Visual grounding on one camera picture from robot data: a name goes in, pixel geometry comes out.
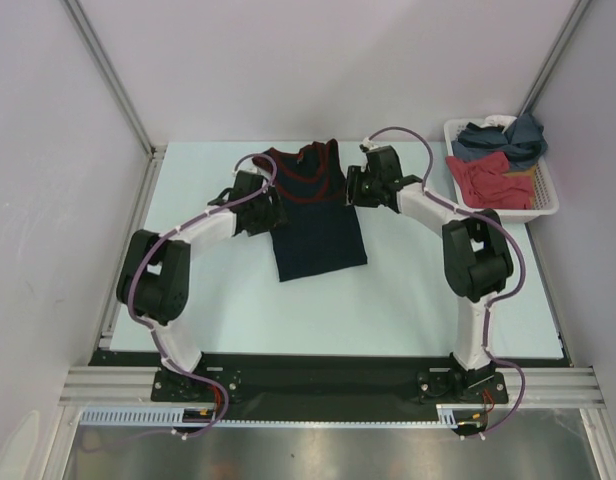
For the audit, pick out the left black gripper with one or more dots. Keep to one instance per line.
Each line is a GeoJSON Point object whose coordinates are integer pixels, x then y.
{"type": "Point", "coordinates": [275, 215]}

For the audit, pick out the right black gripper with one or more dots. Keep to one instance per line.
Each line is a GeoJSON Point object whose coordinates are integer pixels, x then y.
{"type": "Point", "coordinates": [353, 192]}

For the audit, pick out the navy jersey tank top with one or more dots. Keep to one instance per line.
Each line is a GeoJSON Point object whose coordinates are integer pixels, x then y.
{"type": "Point", "coordinates": [323, 233]}

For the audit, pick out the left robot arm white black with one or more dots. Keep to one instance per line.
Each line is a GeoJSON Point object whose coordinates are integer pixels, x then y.
{"type": "Point", "coordinates": [154, 283]}

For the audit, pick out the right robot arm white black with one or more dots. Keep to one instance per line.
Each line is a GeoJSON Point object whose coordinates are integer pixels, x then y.
{"type": "Point", "coordinates": [476, 258]}

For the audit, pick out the red tank top in basket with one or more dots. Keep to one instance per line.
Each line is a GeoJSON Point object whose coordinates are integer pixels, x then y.
{"type": "Point", "coordinates": [488, 182]}

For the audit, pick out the blue-grey tank top in basket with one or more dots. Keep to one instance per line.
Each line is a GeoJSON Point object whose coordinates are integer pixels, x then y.
{"type": "Point", "coordinates": [522, 142]}

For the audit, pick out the white cloth in basket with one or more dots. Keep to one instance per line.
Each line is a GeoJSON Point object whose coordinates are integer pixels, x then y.
{"type": "Point", "coordinates": [498, 120]}

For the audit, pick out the white plastic laundry basket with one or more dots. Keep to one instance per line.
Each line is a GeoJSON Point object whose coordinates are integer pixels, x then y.
{"type": "Point", "coordinates": [545, 201]}

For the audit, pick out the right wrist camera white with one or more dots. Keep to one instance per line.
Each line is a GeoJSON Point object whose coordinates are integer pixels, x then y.
{"type": "Point", "coordinates": [368, 145]}

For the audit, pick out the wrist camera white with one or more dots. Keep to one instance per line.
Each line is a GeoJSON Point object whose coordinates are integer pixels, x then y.
{"type": "Point", "coordinates": [248, 170]}
{"type": "Point", "coordinates": [368, 145]}

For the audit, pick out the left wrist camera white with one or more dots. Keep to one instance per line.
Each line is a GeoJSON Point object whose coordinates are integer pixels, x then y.
{"type": "Point", "coordinates": [248, 170]}

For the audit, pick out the left aluminium frame post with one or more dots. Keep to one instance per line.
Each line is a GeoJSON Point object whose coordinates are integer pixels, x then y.
{"type": "Point", "coordinates": [113, 82]}

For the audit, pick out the aluminium frame post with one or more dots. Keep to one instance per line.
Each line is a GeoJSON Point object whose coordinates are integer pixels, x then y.
{"type": "Point", "coordinates": [113, 82]}
{"type": "Point", "coordinates": [567, 32]}

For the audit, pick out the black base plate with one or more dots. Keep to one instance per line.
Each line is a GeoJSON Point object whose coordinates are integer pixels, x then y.
{"type": "Point", "coordinates": [109, 358]}

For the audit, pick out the white slotted cable duct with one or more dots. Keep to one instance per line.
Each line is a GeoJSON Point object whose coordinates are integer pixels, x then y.
{"type": "Point", "coordinates": [433, 416]}

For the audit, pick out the aluminium rail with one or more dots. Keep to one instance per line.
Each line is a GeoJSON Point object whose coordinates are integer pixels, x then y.
{"type": "Point", "coordinates": [533, 387]}

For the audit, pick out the right aluminium frame post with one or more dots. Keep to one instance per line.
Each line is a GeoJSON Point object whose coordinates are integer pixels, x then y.
{"type": "Point", "coordinates": [567, 32]}

